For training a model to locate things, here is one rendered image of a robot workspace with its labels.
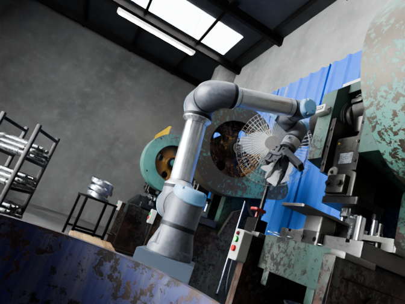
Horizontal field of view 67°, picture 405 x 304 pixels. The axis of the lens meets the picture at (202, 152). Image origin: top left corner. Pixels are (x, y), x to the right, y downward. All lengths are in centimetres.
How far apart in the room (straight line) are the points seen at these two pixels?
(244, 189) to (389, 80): 180
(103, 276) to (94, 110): 743
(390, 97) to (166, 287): 90
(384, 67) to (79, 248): 99
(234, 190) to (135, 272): 222
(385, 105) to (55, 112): 724
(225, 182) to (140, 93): 581
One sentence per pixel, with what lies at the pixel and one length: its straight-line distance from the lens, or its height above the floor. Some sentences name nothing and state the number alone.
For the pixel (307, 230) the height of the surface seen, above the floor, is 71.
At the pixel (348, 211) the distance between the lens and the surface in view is 148.
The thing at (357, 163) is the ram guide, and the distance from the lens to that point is 140.
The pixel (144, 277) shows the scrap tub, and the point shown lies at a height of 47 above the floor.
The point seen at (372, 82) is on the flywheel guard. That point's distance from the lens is 116.
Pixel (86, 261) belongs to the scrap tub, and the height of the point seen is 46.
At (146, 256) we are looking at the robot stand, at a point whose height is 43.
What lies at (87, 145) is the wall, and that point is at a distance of 768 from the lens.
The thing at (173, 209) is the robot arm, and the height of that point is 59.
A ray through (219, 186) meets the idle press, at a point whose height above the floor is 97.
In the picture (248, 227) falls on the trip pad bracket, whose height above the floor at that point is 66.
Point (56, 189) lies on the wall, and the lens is 760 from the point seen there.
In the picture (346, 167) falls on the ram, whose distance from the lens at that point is 148.
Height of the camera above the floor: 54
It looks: 15 degrees up
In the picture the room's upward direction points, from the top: 20 degrees clockwise
